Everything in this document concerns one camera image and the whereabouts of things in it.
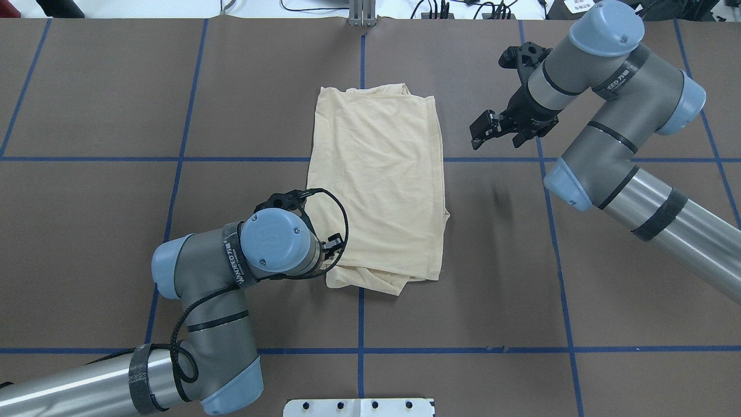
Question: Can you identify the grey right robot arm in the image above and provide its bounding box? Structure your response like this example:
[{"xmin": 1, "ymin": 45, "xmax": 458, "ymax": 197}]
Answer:
[{"xmin": 470, "ymin": 1, "xmax": 740, "ymax": 302}]

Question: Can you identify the black power strip with plugs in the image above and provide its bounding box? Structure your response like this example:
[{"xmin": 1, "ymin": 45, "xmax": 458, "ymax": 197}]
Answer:
[{"xmin": 410, "ymin": 1, "xmax": 519, "ymax": 20}]

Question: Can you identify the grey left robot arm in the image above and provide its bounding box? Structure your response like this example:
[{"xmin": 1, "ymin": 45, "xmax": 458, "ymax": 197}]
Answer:
[{"xmin": 2, "ymin": 208, "xmax": 349, "ymax": 416}]

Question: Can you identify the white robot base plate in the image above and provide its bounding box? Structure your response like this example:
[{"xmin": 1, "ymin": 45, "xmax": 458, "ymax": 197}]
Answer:
[{"xmin": 283, "ymin": 398, "xmax": 436, "ymax": 416}]

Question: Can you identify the beige long-sleeve printed shirt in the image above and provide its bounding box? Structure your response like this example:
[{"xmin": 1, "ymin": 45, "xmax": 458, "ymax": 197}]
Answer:
[{"xmin": 305, "ymin": 83, "xmax": 449, "ymax": 295}]

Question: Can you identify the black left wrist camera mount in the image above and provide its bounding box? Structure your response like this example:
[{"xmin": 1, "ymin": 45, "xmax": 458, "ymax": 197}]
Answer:
[{"xmin": 252, "ymin": 188, "xmax": 318, "ymax": 233}]

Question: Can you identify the black box with white label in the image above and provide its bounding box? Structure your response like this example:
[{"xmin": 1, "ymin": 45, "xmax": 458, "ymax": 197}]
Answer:
[{"xmin": 546, "ymin": 0, "xmax": 597, "ymax": 20}]

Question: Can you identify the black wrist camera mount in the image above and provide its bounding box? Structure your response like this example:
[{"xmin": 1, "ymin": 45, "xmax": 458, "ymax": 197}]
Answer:
[
  {"xmin": 252, "ymin": 188, "xmax": 318, "ymax": 233},
  {"xmin": 498, "ymin": 41, "xmax": 553, "ymax": 86}
]

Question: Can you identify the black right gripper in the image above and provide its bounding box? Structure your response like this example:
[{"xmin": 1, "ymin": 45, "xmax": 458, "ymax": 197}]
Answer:
[{"xmin": 469, "ymin": 87, "xmax": 561, "ymax": 151}]

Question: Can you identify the grey aluminium frame post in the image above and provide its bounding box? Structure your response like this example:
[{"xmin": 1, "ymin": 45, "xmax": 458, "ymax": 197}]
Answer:
[{"xmin": 349, "ymin": 0, "xmax": 377, "ymax": 27}]

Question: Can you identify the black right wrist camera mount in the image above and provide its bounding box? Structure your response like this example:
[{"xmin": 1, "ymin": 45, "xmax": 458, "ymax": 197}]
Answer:
[{"xmin": 498, "ymin": 41, "xmax": 553, "ymax": 86}]

